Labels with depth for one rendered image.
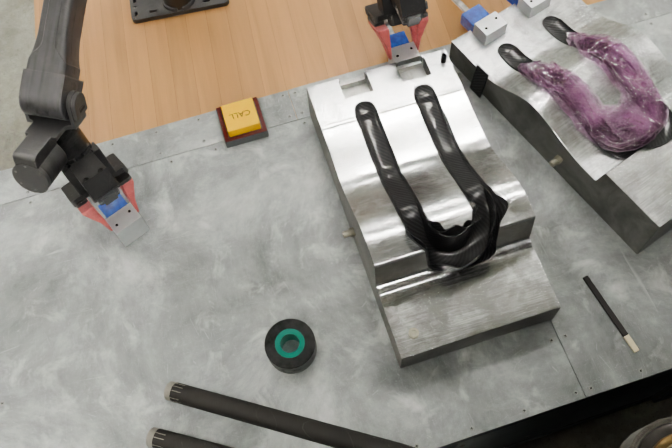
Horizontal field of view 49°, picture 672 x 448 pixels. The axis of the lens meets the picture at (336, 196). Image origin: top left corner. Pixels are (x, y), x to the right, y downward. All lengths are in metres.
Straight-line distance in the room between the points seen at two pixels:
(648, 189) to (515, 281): 0.26
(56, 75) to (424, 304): 0.64
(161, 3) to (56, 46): 0.48
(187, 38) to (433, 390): 0.83
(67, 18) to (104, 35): 0.44
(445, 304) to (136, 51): 0.80
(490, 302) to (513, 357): 0.10
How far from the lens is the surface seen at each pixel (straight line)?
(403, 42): 1.44
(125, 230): 1.29
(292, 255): 1.26
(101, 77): 1.54
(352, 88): 1.35
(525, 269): 1.21
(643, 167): 1.28
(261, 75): 1.46
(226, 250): 1.28
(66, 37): 1.17
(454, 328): 1.16
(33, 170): 1.15
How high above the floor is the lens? 1.96
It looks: 63 degrees down
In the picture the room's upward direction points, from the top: 6 degrees counter-clockwise
